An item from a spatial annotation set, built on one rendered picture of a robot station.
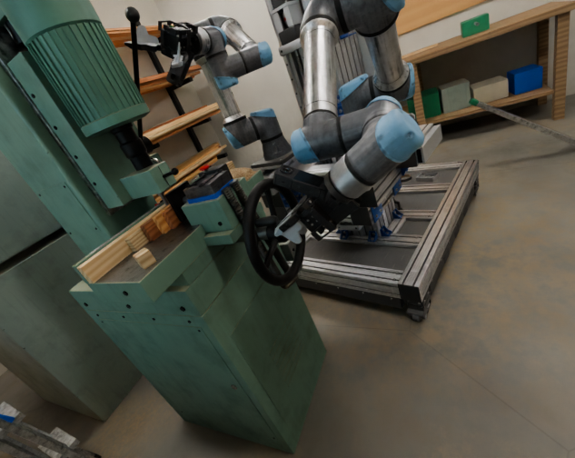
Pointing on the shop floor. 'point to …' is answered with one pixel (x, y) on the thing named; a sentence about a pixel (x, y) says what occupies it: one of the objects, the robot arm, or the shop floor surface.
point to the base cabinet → (231, 359)
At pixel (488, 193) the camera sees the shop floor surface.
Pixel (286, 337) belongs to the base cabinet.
